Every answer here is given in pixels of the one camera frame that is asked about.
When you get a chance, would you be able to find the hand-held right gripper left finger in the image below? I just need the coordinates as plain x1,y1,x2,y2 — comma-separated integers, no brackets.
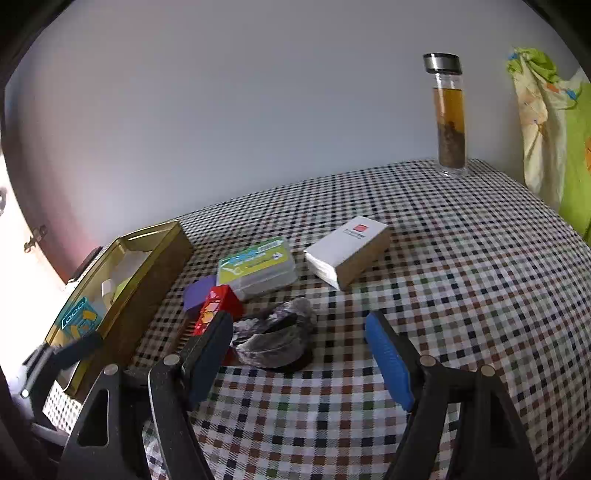
56,311,235,480

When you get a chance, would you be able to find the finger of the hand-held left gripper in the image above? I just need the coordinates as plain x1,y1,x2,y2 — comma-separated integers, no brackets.
23,331,105,402

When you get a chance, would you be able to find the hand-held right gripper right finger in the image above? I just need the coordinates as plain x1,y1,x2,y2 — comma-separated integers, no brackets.
364,310,541,480

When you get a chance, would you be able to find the brown wooden comb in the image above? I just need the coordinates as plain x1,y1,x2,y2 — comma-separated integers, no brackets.
172,318,200,354

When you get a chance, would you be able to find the teal box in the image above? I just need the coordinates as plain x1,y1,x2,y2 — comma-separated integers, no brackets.
56,298,106,335

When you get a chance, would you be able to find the red box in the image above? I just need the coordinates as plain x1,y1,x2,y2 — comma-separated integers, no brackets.
193,285,245,337

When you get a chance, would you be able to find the purple box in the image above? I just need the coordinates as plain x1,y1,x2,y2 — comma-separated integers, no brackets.
183,275,218,311

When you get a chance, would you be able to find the clear plastic bag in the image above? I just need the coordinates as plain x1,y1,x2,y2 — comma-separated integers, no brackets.
231,296,318,370

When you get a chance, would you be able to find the gold metal tin box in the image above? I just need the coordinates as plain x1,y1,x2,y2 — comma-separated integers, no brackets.
45,220,195,402

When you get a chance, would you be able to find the clear green-label floss box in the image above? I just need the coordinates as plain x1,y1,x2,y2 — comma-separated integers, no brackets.
216,236,298,302

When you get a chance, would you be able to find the white cardboard box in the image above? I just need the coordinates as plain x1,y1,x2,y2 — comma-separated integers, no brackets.
303,215,392,291

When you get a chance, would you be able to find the black phone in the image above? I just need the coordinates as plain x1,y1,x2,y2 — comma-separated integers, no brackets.
68,247,103,283

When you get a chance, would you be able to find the checkered tablecloth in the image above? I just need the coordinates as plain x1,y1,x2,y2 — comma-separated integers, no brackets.
44,158,591,480

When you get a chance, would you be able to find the wooden door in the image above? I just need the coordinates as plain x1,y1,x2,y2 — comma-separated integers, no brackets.
0,148,65,301

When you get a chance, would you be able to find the glass tea bottle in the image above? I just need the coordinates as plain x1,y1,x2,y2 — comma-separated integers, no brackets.
423,52,468,178

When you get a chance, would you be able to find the green printed cloth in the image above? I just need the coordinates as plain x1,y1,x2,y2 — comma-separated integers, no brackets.
505,46,591,245

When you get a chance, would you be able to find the brass door handle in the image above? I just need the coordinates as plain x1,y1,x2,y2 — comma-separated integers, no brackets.
24,224,48,252

